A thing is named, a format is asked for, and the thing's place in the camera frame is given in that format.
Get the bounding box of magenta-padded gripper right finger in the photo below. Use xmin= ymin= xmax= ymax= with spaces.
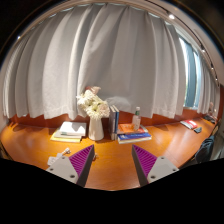
xmin=131 ymin=143 xmax=180 ymax=187

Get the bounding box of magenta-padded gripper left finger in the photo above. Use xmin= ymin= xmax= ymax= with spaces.
xmin=45 ymin=143 xmax=96 ymax=187

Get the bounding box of small white plug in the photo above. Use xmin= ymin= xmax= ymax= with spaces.
xmin=56 ymin=147 xmax=72 ymax=158

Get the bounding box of yellow book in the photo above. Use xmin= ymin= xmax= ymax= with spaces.
xmin=50 ymin=129 xmax=83 ymax=144

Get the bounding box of blue flat book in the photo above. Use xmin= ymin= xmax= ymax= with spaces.
xmin=116 ymin=132 xmax=153 ymax=145

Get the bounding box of white book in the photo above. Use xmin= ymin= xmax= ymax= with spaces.
xmin=59 ymin=121 xmax=88 ymax=137

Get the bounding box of dark chair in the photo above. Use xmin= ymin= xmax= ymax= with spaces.
xmin=194 ymin=134 xmax=216 ymax=165

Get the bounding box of red booklet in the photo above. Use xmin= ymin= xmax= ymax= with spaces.
xmin=179 ymin=119 xmax=199 ymax=130

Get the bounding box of white ceramic vase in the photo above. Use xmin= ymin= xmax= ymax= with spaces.
xmin=87 ymin=116 xmax=105 ymax=141

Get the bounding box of clear plastic bottle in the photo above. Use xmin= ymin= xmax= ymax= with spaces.
xmin=131 ymin=106 xmax=142 ymax=131

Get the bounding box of blue upright book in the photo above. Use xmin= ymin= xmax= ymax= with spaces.
xmin=113 ymin=105 xmax=121 ymax=134

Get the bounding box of grey upright book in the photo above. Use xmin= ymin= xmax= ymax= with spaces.
xmin=108 ymin=105 xmax=118 ymax=141

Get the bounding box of white flower bouquet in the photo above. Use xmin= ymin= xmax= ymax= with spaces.
xmin=75 ymin=85 xmax=111 ymax=121

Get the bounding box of window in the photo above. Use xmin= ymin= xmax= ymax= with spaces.
xmin=178 ymin=35 xmax=204 ymax=110

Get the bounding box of white curtain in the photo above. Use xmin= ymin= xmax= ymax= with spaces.
xmin=2 ymin=3 xmax=221 ymax=122

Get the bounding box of white curtain rail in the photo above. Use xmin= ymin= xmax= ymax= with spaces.
xmin=13 ymin=0 xmax=224 ymax=83

